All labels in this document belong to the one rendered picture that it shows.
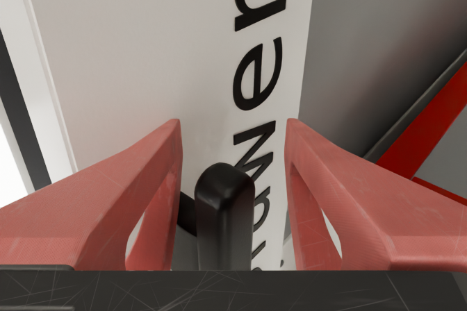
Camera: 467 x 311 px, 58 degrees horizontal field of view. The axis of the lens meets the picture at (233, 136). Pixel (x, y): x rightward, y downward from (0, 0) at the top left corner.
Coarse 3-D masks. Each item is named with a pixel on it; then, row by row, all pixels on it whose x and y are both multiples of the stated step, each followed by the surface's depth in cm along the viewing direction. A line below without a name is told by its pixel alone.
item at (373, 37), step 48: (336, 0) 24; (384, 0) 30; (432, 0) 39; (336, 48) 27; (384, 48) 34; (432, 48) 47; (336, 96) 30; (384, 96) 40; (432, 96) 58; (336, 144) 34; (384, 144) 47; (288, 240) 35
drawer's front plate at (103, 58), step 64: (0, 0) 9; (64, 0) 9; (128, 0) 10; (192, 0) 11; (256, 0) 14; (64, 64) 9; (128, 64) 11; (192, 64) 12; (64, 128) 10; (128, 128) 11; (192, 128) 14; (192, 192) 15; (256, 192) 19; (256, 256) 22
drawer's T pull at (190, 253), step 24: (216, 168) 10; (216, 192) 10; (240, 192) 10; (192, 216) 12; (216, 216) 10; (240, 216) 11; (192, 240) 12; (216, 240) 11; (240, 240) 11; (192, 264) 13; (216, 264) 11; (240, 264) 12
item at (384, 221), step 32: (288, 128) 12; (288, 160) 12; (320, 160) 8; (352, 160) 8; (288, 192) 12; (320, 192) 8; (352, 192) 7; (384, 192) 7; (416, 192) 7; (320, 224) 11; (352, 224) 7; (384, 224) 6; (416, 224) 6; (448, 224) 6; (320, 256) 11; (352, 256) 7; (384, 256) 5; (416, 256) 5; (448, 256) 5
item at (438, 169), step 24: (456, 96) 42; (432, 120) 39; (456, 120) 39; (408, 144) 36; (432, 144) 36; (456, 144) 36; (384, 168) 33; (408, 168) 33; (432, 168) 34; (456, 168) 34; (456, 192) 31; (336, 240) 31
